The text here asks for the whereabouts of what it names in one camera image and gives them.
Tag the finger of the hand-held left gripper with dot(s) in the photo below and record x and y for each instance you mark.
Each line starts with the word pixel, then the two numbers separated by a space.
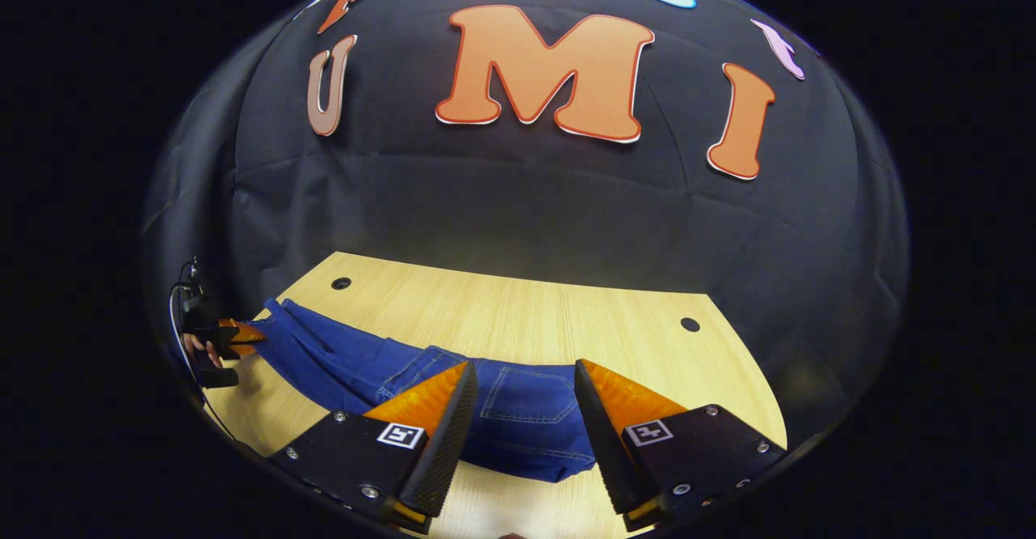
pixel 214 332

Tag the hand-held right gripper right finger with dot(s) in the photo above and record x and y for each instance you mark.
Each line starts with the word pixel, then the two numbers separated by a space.
pixel 607 450

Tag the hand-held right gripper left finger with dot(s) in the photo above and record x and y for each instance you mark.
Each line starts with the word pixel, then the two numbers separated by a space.
pixel 449 450

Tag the blue denim jeans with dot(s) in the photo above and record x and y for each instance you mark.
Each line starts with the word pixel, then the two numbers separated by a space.
pixel 518 434

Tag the black backdrop cloth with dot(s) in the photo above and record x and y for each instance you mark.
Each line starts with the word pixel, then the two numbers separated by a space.
pixel 526 199

